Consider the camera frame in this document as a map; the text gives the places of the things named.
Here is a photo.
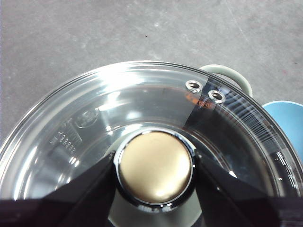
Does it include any blue ribbed bowl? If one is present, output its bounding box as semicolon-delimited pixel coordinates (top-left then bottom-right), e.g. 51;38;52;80
261;101;303;164

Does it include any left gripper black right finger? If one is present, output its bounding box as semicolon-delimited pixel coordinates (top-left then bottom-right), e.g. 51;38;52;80
193;154;303;227

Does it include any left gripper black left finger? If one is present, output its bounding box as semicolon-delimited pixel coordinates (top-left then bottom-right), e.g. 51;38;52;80
0;153;118;227

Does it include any pale green electric steamer pot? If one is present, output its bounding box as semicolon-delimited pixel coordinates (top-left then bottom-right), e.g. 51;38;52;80
199;64;253;100

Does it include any glass lid with green knob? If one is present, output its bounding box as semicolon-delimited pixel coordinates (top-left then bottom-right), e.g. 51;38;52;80
0;60;303;227

